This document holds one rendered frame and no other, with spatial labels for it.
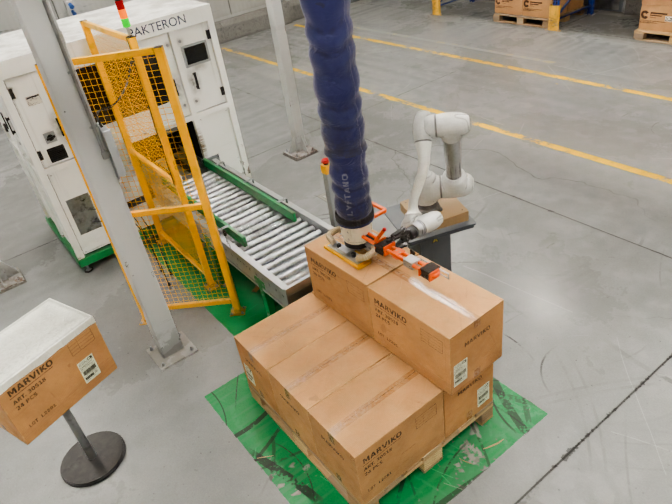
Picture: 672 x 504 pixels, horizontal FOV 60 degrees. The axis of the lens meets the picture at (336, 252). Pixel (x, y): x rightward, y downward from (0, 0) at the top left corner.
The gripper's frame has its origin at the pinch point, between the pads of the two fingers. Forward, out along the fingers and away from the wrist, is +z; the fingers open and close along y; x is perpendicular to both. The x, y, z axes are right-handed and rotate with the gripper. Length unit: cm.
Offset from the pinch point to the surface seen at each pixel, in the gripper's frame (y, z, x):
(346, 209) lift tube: -20.3, 9.0, 20.8
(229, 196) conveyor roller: 53, -6, 226
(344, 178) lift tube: -39.6, 8.0, 19.8
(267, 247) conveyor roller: 57, 11, 134
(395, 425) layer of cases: 53, 52, -59
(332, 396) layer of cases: 53, 64, -22
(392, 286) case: 13.6, 10.8, -15.1
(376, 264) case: 12.8, 4.2, 5.9
